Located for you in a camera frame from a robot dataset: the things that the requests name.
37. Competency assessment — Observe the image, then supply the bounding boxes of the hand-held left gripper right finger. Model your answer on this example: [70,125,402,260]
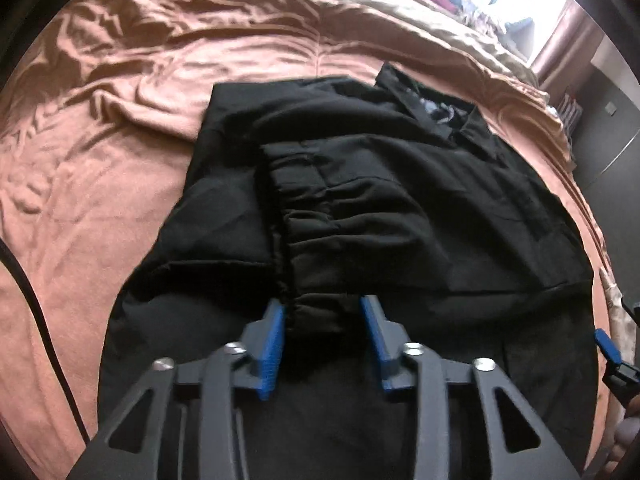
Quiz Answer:
[361,295,585,480]

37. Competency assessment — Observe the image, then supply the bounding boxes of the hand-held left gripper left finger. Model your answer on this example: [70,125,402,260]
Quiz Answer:
[65,298,287,480]

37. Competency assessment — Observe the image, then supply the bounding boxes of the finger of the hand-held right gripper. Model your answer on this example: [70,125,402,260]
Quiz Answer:
[594,329,623,367]

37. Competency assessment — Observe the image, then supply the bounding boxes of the black collared jacket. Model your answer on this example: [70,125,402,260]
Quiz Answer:
[97,62,598,480]

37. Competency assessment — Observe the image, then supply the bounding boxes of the person's right hand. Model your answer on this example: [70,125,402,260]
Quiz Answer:
[611,396,640,478]

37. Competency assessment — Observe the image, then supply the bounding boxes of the brown bed sheet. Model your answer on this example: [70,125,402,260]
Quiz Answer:
[0,0,617,466]

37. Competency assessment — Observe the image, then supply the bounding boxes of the pink curtain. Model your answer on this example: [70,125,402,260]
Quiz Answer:
[530,0,603,88]

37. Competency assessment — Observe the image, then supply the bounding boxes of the beige duvet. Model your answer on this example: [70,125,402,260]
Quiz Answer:
[150,0,556,106]

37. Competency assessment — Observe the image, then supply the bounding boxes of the black braided cable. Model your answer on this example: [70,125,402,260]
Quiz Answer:
[0,239,93,445]

